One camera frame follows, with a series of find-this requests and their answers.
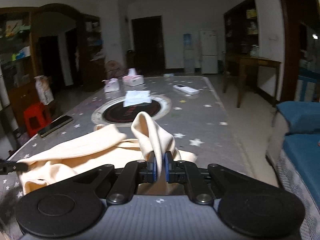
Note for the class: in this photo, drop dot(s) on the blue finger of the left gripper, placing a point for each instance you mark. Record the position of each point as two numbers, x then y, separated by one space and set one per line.
7 167

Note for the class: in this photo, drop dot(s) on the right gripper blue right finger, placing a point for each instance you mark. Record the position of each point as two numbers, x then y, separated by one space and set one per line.
173 172

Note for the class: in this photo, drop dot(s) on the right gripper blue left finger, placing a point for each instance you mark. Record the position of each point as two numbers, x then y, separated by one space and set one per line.
148 171

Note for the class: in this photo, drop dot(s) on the cream fabric garment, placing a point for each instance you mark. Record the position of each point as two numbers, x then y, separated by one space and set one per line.
103 146

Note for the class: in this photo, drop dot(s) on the red plastic stool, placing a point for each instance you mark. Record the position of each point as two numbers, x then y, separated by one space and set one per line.
36 117

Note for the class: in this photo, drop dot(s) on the round black induction cooktop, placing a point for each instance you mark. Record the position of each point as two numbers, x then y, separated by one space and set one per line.
118 114

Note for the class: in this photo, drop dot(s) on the white tissue sheet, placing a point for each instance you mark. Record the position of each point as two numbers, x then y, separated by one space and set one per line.
136 97

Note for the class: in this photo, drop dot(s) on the black smartphone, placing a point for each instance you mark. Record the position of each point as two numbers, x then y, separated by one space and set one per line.
56 124

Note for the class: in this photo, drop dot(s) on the white remote control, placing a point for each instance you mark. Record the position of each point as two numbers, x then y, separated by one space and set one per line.
186 89

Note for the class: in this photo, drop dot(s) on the white paper bag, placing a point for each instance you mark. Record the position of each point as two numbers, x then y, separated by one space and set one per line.
43 89

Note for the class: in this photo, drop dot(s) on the small clear plastic container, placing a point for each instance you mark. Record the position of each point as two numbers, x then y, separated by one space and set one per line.
169 75

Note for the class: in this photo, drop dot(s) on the large pink tissue box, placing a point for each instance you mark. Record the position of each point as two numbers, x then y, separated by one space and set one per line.
132 79

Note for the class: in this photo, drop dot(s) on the small pink tissue pack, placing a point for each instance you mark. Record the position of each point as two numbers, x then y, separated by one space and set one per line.
111 85

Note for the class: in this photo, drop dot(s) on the electric fan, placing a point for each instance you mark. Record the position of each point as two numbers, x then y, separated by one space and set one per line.
114 69

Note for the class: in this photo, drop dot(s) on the water dispenser with blue bottle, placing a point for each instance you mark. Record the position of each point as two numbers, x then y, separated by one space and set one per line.
188 54

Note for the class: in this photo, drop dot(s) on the dark wooden door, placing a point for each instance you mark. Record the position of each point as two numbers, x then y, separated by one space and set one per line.
148 45

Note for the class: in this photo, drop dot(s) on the dark wooden side table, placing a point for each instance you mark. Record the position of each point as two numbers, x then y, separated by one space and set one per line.
249 67

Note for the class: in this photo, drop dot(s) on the white refrigerator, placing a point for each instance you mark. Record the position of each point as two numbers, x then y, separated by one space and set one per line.
209 52

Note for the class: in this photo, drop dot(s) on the blue covered sofa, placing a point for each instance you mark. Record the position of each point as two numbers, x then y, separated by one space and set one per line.
293 152

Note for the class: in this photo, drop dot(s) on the dark wooden shelf cabinet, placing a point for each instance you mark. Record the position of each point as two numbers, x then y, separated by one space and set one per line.
91 54

